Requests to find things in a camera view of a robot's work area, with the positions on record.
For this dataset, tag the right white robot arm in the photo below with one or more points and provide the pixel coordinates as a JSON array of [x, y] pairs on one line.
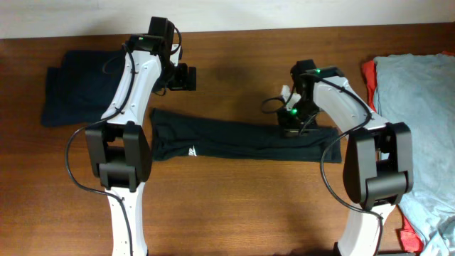
[[378, 168]]

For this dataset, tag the red garment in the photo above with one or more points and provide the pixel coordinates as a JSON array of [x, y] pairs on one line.
[[370, 85]]

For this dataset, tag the dark green t-shirt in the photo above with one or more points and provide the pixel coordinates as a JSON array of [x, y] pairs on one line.
[[180, 135]]

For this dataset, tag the light blue t-shirt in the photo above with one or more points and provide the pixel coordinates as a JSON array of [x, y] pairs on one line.
[[417, 124]]

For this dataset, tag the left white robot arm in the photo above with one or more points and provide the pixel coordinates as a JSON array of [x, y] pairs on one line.
[[120, 154]]

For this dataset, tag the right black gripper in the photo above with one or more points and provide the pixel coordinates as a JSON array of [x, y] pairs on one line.
[[290, 130]]

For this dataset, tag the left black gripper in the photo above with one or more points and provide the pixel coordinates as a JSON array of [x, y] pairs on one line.
[[185, 80]]

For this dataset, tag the folded navy blue garment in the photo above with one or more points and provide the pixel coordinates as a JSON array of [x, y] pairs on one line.
[[82, 88]]

